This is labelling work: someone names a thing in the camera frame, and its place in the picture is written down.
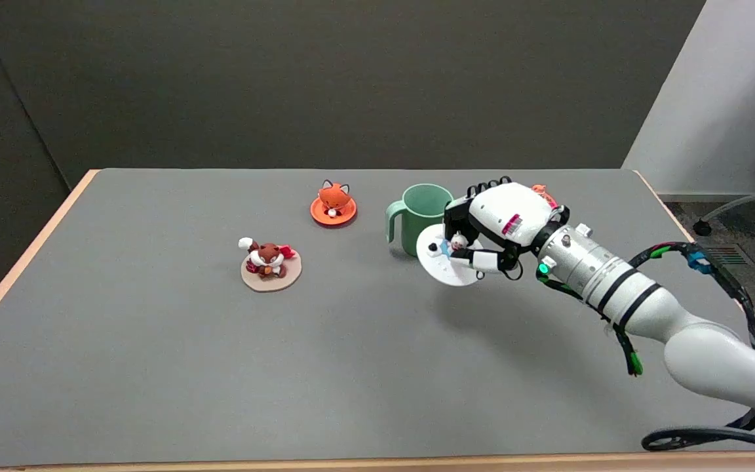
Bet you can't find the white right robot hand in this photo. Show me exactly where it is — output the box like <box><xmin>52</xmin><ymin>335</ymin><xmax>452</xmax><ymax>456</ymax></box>
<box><xmin>443</xmin><ymin>176</ymin><xmax>571</xmax><ymax>281</ymax></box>

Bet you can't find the white cup lid with figure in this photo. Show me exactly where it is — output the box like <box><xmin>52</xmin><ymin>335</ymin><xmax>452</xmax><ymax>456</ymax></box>
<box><xmin>416</xmin><ymin>224</ymin><xmax>485</xmax><ymax>287</ymax></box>

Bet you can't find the orange lid with fox figure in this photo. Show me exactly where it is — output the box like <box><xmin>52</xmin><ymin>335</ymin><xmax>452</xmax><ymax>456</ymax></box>
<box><xmin>310</xmin><ymin>180</ymin><xmax>358</xmax><ymax>227</ymax></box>

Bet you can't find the beige lid with brown fox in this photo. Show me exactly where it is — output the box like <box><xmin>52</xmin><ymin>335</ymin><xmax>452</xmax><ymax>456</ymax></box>
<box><xmin>238</xmin><ymin>237</ymin><xmax>303</xmax><ymax>293</ymax></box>

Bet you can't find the floor vent grate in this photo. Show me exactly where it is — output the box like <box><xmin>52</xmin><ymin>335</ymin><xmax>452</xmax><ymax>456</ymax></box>
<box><xmin>705</xmin><ymin>244</ymin><xmax>753</xmax><ymax>267</ymax></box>

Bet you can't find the office chair base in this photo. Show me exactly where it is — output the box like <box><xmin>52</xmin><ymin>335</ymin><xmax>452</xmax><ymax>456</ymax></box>
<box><xmin>692</xmin><ymin>149</ymin><xmax>755</xmax><ymax>237</ymax></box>

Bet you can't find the green cup with handle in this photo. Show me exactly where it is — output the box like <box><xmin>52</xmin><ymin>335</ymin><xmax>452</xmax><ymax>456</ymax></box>
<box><xmin>386</xmin><ymin>184</ymin><xmax>455</xmax><ymax>258</ymax></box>

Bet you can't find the short black green-tipped cable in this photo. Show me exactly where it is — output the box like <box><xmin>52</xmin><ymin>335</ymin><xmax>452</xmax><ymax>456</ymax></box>
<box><xmin>537</xmin><ymin>274</ymin><xmax>644</xmax><ymax>377</ymax></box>

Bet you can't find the long black robot cable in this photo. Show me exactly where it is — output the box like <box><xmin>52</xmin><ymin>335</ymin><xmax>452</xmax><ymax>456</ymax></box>
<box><xmin>628</xmin><ymin>241</ymin><xmax>755</xmax><ymax>454</ymax></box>

